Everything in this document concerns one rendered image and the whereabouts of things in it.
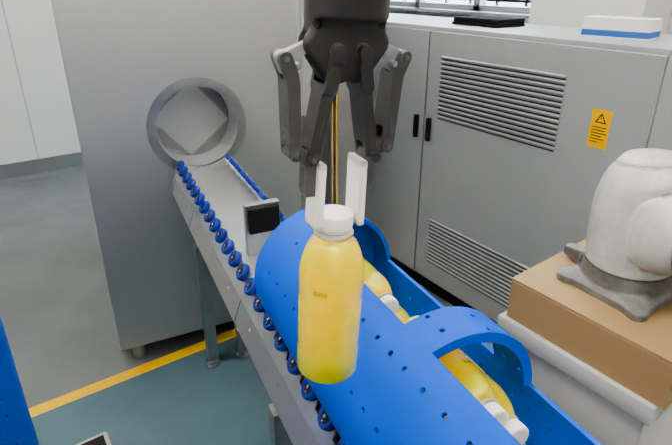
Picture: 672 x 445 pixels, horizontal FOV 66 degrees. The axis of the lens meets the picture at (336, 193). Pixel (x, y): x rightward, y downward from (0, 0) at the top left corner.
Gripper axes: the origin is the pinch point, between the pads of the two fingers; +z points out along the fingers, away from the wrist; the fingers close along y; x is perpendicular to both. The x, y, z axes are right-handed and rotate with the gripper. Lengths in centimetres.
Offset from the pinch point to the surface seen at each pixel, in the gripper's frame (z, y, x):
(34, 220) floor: 156, 63, -363
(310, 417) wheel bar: 54, -9, -22
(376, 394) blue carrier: 28.3, -7.2, 0.4
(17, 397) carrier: 71, 43, -68
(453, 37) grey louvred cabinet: 1, -136, -154
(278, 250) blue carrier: 27.8, -8.3, -38.3
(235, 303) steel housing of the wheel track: 59, -8, -69
